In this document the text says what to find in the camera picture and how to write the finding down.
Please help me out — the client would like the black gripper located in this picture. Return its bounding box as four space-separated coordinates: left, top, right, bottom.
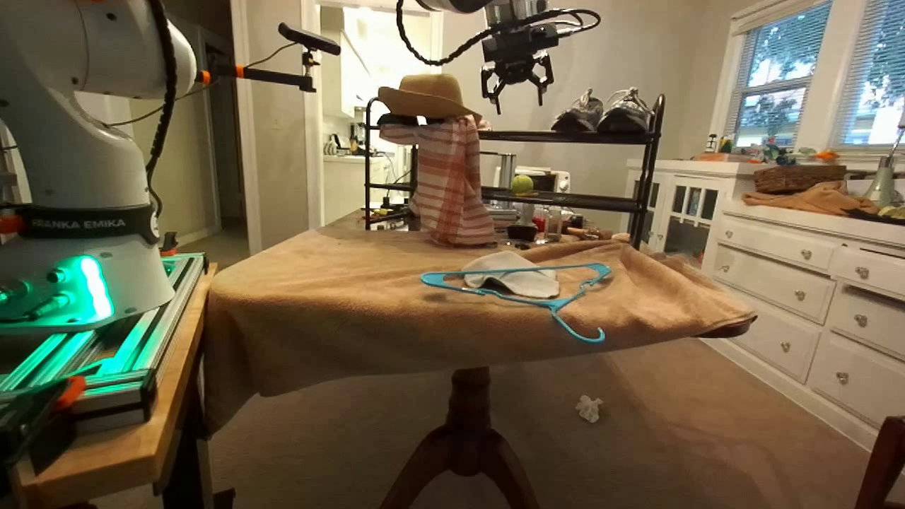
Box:
482 23 558 113

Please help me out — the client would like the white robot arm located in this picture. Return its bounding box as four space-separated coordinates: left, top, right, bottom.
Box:
0 0 200 330

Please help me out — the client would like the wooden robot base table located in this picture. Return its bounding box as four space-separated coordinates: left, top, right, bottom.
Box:
0 253 216 509

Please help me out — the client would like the black metal shelf rack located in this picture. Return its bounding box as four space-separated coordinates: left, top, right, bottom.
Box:
363 91 667 251

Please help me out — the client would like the black shoe left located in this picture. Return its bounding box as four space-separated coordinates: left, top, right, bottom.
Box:
551 91 603 137

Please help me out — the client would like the black shoe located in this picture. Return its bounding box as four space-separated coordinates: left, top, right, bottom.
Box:
551 91 603 137
596 87 653 135

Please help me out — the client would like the straw hat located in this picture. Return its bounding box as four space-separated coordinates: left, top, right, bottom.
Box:
376 72 475 119

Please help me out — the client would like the green tennis ball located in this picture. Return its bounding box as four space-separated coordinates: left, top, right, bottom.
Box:
513 174 534 194

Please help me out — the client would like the black shoe right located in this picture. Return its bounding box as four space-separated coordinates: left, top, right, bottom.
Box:
596 87 653 135

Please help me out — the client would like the striped pink cloth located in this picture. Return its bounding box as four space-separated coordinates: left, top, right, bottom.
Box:
380 119 497 246

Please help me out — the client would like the white face mask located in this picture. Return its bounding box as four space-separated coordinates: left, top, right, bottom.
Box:
461 251 559 296

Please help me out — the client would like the teal plastic clothes hanger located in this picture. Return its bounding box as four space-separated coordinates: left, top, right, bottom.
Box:
420 262 612 344

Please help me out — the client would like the tan tablecloth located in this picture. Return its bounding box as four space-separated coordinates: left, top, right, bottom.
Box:
203 227 755 427

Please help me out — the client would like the crumpled white paper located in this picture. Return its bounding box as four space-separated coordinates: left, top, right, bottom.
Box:
574 396 603 423

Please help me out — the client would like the brown cloth on counter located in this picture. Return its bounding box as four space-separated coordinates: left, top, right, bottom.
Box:
743 180 862 215

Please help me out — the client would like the white drawer cabinet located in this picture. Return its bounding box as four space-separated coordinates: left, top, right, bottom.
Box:
649 160 905 446

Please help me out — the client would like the wooden chair corner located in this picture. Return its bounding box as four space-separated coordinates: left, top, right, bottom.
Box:
855 416 905 509

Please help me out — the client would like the black camera on boom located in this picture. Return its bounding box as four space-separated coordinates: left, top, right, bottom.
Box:
140 19 345 96

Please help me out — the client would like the wooden table pedestal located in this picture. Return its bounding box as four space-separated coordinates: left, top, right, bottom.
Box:
380 368 541 509

